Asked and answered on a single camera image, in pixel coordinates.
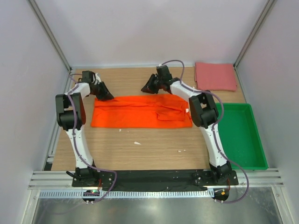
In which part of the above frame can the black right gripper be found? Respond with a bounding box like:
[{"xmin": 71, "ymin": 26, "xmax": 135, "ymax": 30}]
[{"xmin": 141, "ymin": 74, "xmax": 164, "ymax": 94}]

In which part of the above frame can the orange t shirt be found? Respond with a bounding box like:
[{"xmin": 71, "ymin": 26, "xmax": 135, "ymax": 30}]
[{"xmin": 91, "ymin": 94, "xmax": 192, "ymax": 129}]

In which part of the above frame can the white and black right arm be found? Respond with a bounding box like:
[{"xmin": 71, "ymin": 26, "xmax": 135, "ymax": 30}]
[{"xmin": 141, "ymin": 74, "xmax": 232, "ymax": 185}]

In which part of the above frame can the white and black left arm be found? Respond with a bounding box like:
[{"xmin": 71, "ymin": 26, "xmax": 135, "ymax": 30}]
[{"xmin": 55, "ymin": 78, "xmax": 114, "ymax": 172}]

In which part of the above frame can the folded pink t shirt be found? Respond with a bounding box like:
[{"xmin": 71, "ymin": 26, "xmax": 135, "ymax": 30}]
[{"xmin": 194, "ymin": 62, "xmax": 237, "ymax": 91}]

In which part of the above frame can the green plastic tray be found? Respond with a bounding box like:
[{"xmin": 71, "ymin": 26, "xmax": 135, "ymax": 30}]
[{"xmin": 218, "ymin": 103, "xmax": 268, "ymax": 170}]

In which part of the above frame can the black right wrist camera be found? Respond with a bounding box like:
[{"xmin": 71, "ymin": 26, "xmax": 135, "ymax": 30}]
[{"xmin": 156, "ymin": 65, "xmax": 172, "ymax": 81}]

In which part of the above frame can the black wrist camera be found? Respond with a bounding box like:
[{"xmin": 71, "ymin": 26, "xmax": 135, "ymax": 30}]
[
  {"xmin": 81, "ymin": 70, "xmax": 96, "ymax": 83},
  {"xmin": 156, "ymin": 65, "xmax": 172, "ymax": 81}
]

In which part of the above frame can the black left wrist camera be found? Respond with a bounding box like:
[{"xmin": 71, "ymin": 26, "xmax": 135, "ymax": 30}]
[{"xmin": 81, "ymin": 70, "xmax": 96, "ymax": 83}]

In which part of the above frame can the left aluminium corner post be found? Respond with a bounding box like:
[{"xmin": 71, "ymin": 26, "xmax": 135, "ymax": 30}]
[{"xmin": 27, "ymin": 0, "xmax": 72, "ymax": 73}]

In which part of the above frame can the aluminium corner post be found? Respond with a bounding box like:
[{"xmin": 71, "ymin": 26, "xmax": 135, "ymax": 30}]
[
  {"xmin": 27, "ymin": 0, "xmax": 72, "ymax": 73},
  {"xmin": 234, "ymin": 0, "xmax": 277, "ymax": 70}
]

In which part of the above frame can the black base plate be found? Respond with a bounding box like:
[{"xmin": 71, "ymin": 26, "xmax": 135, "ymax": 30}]
[{"xmin": 66, "ymin": 169, "xmax": 239, "ymax": 192}]

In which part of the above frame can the white slotted cable duct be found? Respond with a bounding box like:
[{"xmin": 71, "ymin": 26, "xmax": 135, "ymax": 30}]
[{"xmin": 39, "ymin": 189, "xmax": 214, "ymax": 199}]

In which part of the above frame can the aluminium front frame rail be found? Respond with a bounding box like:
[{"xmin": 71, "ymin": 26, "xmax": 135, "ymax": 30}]
[{"xmin": 29, "ymin": 168, "xmax": 283, "ymax": 192}]

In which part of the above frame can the right aluminium corner post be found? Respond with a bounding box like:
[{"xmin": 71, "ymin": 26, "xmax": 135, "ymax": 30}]
[{"xmin": 234, "ymin": 0, "xmax": 277, "ymax": 70}]

